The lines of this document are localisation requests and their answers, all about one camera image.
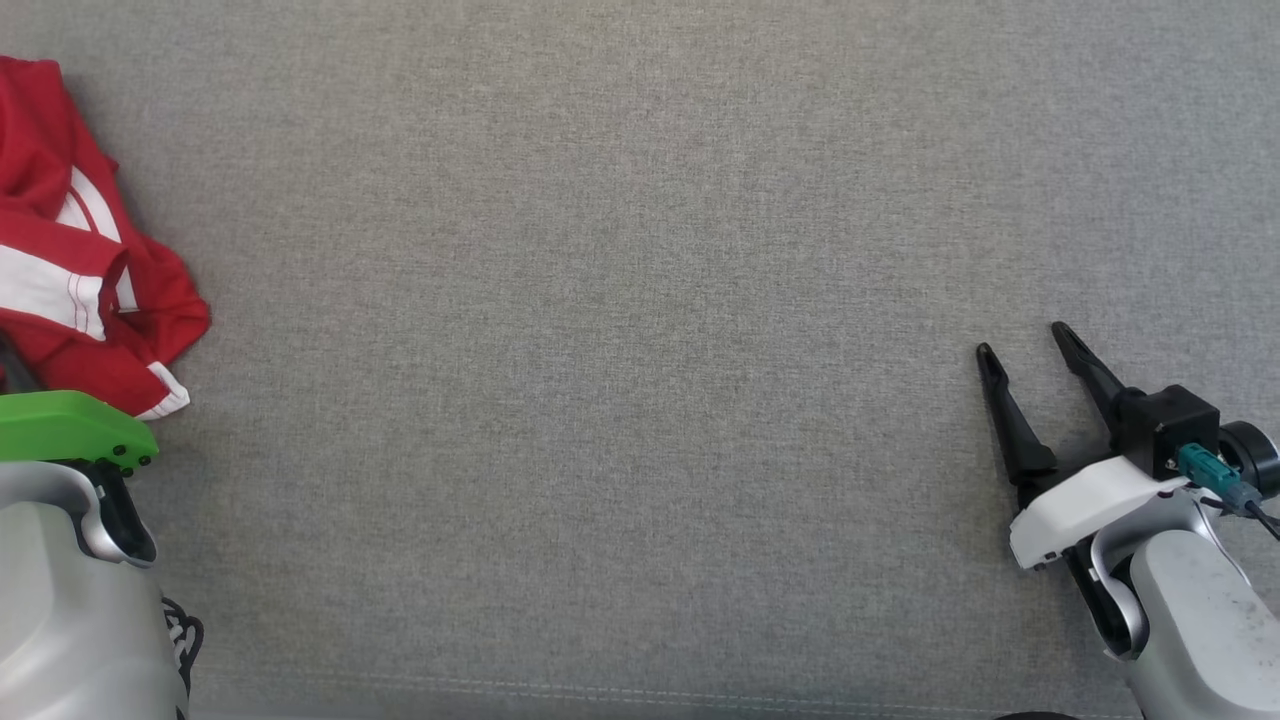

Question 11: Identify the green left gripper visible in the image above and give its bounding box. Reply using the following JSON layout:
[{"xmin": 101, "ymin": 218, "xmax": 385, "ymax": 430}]
[{"xmin": 0, "ymin": 330, "xmax": 160, "ymax": 476}]

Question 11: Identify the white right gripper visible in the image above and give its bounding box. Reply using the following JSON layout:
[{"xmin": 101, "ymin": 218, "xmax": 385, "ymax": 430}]
[{"xmin": 976, "ymin": 322, "xmax": 1191, "ymax": 571}]

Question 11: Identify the red and white shirt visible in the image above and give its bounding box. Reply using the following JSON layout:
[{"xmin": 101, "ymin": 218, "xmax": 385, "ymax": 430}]
[{"xmin": 0, "ymin": 55, "xmax": 212, "ymax": 422}]

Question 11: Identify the right cable with teal connector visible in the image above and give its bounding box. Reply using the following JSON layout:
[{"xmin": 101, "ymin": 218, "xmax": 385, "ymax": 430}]
[{"xmin": 1176, "ymin": 443, "xmax": 1280, "ymax": 542}]

